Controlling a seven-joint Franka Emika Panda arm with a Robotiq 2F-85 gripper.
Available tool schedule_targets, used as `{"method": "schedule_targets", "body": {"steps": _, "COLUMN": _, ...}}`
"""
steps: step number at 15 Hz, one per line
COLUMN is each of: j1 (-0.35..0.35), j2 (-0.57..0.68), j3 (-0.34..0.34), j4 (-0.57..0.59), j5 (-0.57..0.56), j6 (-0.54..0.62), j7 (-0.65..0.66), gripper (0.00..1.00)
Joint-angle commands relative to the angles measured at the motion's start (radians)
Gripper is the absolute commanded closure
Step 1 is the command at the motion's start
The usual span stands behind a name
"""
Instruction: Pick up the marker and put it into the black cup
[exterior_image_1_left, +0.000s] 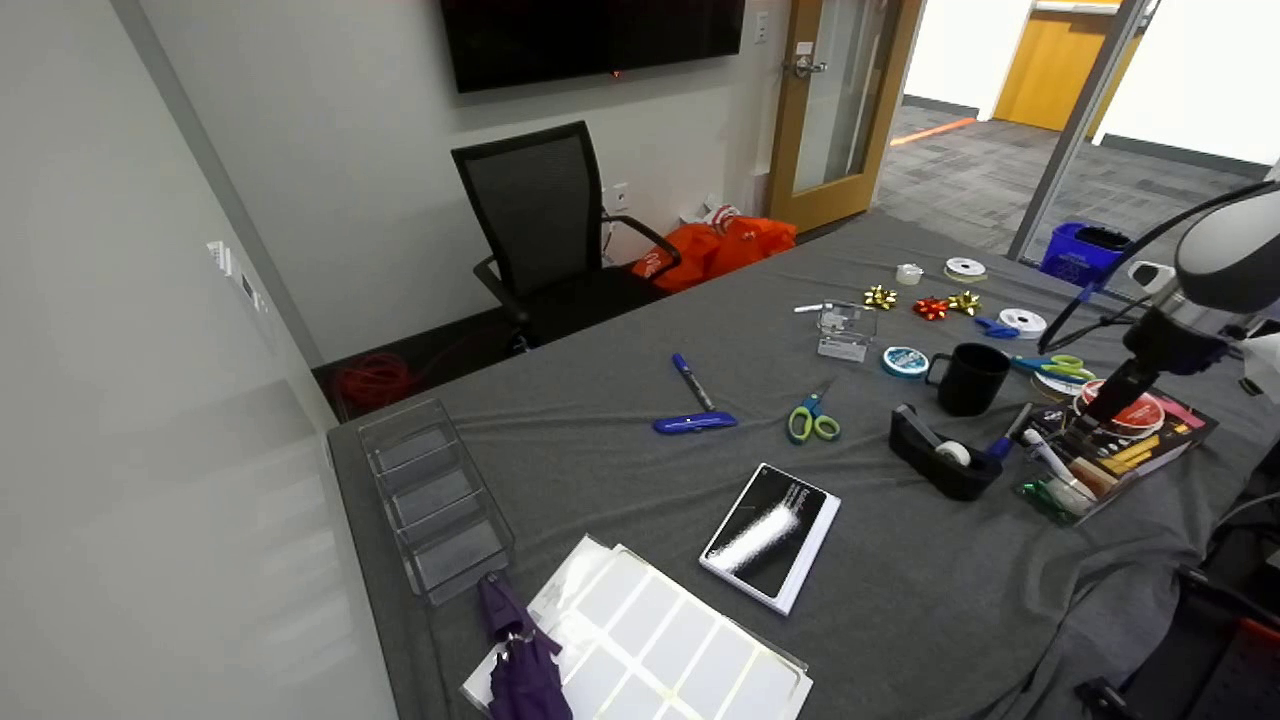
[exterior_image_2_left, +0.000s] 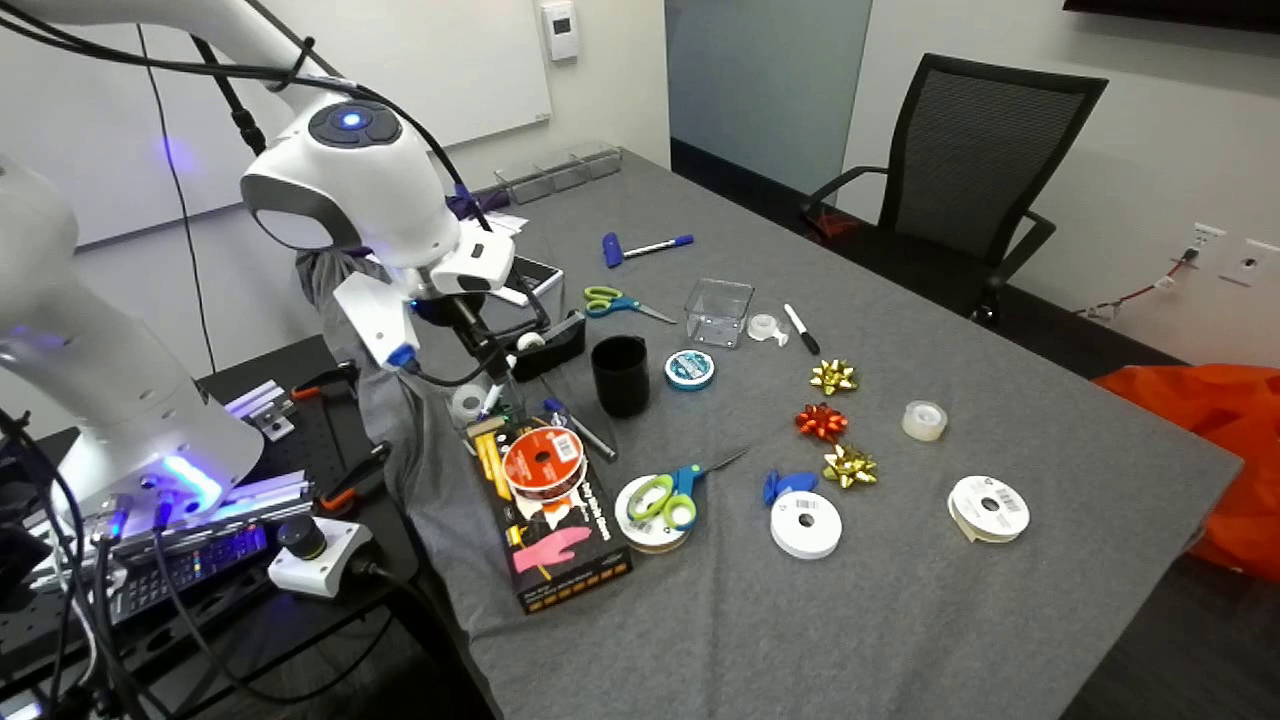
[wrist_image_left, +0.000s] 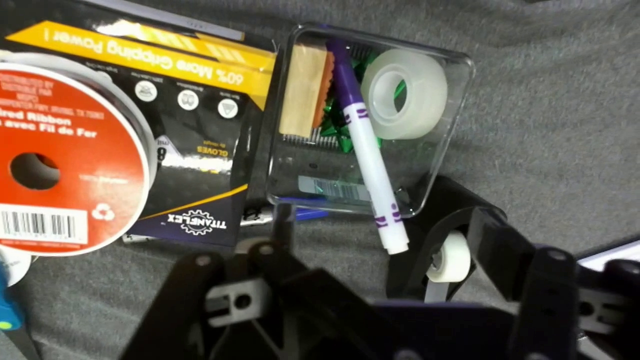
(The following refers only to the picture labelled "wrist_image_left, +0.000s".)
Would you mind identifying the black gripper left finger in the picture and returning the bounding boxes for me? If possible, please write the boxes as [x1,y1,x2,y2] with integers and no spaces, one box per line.
[118,202,377,360]

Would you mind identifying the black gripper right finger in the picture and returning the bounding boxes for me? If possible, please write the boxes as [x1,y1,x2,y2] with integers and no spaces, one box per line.
[510,243,640,360]

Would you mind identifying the white marker with purple cap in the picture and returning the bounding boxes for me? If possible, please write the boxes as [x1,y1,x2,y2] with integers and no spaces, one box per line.
[324,39,413,258]

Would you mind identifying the dark blue pen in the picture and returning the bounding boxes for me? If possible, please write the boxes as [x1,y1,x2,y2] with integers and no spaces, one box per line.
[239,202,337,227]

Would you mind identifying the black tape dispenser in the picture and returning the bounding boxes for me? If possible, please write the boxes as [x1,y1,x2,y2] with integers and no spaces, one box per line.
[385,171,536,303]

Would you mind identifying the green plastic pins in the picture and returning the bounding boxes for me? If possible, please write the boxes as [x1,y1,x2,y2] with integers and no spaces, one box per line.
[319,56,410,155]

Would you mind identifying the black gloves package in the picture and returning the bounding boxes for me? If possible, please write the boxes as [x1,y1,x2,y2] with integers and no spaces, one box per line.
[0,0,281,253]

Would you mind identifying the clear plastic tray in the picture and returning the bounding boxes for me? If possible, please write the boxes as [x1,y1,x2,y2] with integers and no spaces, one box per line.
[265,21,479,219]

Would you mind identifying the tan wooden block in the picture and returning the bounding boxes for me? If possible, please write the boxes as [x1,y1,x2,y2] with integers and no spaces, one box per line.
[276,41,338,139]

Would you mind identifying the clear tape roll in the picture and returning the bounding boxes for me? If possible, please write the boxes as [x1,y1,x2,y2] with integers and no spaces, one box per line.
[359,45,450,141]

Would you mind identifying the red ribbon spool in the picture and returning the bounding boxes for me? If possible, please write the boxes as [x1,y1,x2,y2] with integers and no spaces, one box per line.
[0,47,160,259]

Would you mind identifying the white ribbon spool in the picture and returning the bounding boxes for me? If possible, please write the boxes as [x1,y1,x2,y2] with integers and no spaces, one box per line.
[0,245,36,290]

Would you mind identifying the green and blue scissors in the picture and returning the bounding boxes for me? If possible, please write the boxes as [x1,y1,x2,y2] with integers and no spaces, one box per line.
[0,256,30,336]

